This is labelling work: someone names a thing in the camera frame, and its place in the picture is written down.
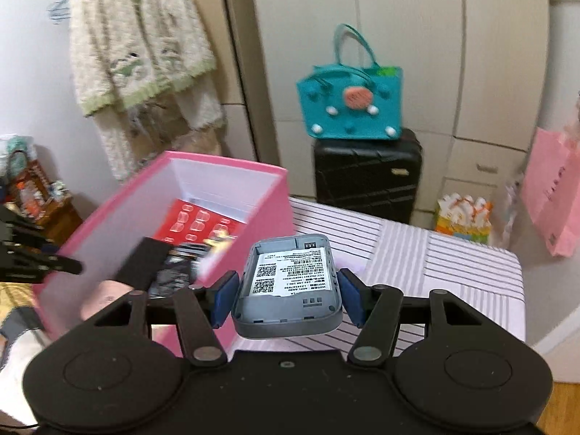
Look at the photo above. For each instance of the clear plastic bag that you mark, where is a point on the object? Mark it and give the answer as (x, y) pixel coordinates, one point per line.
(512, 208)

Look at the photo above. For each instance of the red printed paper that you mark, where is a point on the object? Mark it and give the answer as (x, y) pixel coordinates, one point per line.
(190, 222)

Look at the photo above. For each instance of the black suitcase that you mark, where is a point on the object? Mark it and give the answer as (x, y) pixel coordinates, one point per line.
(362, 176)

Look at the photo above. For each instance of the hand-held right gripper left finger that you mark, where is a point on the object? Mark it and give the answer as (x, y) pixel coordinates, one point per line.
(224, 299)

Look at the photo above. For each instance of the white fluffy robe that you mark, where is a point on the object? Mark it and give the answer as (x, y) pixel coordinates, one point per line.
(136, 31)

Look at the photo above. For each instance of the pink paper shopping bag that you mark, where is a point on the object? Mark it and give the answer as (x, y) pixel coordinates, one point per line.
(553, 190)

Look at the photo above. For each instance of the beige three-door wardrobe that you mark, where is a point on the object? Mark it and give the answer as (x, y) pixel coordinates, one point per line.
(408, 31)

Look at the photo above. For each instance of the cluttered wooden shelf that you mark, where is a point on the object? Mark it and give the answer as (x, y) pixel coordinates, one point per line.
(59, 213)

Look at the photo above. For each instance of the yellow patterned gift bag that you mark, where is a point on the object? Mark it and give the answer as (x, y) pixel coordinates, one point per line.
(462, 222)

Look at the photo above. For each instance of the grey portable router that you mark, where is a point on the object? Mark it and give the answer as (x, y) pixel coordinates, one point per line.
(290, 281)

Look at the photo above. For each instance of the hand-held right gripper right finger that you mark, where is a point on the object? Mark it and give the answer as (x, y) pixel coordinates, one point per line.
(351, 297)

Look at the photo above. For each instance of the pink storage box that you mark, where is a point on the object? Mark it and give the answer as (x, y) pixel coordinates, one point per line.
(113, 217)

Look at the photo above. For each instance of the teal felt handbag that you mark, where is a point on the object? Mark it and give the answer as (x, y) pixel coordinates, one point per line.
(349, 118)

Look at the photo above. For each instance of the black power bank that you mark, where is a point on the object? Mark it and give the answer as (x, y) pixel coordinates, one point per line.
(145, 258)

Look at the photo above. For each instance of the pink round compact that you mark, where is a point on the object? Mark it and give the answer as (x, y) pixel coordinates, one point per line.
(106, 299)

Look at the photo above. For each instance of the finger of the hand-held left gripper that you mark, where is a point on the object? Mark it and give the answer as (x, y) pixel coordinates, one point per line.
(54, 266)

